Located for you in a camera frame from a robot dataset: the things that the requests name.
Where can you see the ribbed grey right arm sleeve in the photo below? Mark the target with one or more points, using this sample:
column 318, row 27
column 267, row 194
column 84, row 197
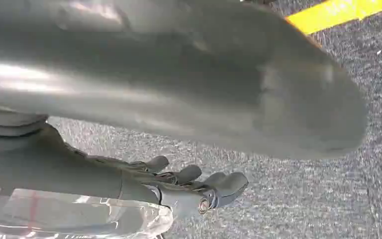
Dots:
column 6, row 123

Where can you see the clear plastic bag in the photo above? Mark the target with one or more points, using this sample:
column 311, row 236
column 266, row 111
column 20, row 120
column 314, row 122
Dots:
column 79, row 217

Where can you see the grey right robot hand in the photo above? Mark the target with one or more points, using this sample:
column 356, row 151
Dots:
column 184, row 82

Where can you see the yellow tape strip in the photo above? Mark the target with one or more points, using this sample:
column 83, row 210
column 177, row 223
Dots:
column 336, row 12

